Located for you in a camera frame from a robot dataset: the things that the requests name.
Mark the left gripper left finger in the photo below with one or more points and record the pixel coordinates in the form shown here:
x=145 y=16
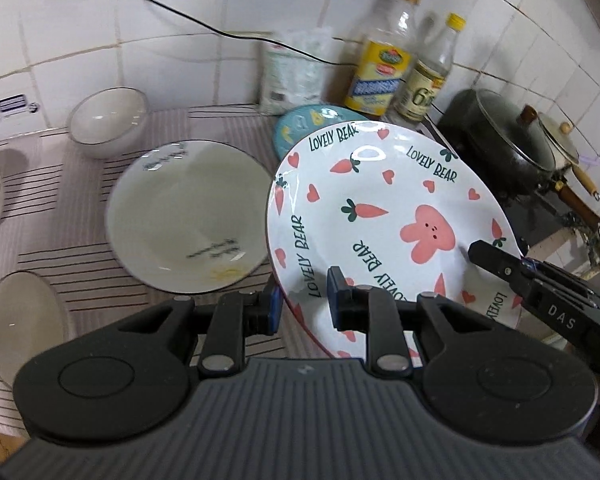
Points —
x=228 y=323

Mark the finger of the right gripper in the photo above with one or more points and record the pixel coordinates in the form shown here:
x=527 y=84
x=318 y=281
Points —
x=505 y=264

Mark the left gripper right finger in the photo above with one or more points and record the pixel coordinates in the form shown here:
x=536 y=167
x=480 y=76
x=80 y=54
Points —
x=373 y=312

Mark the pink bunny carrot plate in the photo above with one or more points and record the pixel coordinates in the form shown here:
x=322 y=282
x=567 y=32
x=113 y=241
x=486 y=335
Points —
x=392 y=209

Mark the large white plate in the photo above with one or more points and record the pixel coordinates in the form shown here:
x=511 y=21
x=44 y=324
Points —
x=189 y=217

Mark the teal fried egg plate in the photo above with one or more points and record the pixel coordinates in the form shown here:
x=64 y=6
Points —
x=303 y=120

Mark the black-rimmed white bowl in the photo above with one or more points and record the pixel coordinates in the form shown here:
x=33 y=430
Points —
x=33 y=319

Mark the white ribbed bowl back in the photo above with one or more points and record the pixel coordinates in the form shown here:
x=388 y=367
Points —
x=109 y=122

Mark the black cooking pot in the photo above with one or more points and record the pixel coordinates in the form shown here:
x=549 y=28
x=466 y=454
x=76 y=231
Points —
x=505 y=145

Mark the clear vinegar bottle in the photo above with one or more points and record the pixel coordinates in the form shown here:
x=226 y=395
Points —
x=427 y=77

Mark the white plastic bag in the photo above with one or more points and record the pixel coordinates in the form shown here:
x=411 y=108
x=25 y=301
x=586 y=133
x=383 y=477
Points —
x=290 y=79

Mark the yellow label oil bottle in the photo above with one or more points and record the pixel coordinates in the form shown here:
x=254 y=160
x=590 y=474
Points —
x=389 y=39

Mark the cream saucepan wooden handle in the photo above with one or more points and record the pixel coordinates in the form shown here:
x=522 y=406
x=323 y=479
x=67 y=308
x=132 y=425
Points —
x=565 y=152

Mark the wall sticker label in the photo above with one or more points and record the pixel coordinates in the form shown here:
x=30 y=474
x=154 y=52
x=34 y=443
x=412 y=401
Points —
x=16 y=105

